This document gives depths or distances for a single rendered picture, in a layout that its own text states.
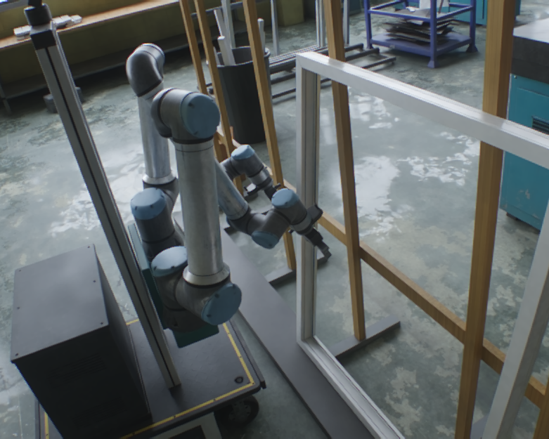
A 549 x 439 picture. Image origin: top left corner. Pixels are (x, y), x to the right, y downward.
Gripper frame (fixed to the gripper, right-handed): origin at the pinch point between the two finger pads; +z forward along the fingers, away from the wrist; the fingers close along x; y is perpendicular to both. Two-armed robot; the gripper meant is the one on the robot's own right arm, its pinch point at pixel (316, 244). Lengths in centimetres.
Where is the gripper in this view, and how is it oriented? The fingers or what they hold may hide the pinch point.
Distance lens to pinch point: 206.8
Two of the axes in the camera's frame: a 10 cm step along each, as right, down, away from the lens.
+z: 4.1, 5.6, 7.2
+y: -7.3, 6.7, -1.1
